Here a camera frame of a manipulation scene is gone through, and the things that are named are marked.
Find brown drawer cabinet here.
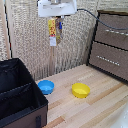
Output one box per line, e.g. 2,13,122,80
86,10,128,83

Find black fabric storage box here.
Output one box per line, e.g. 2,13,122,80
0,57,50,128

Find yellow plastic bowl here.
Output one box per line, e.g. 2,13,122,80
71,82,91,99

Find blue plastic bowl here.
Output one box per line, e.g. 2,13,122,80
37,79,56,96

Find colourful granola bar packet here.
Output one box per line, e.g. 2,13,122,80
47,17,64,47

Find beige woven folding screen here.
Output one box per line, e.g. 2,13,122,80
0,0,128,82

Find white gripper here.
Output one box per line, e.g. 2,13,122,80
37,0,78,33

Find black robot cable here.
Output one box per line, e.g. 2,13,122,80
76,8,128,33

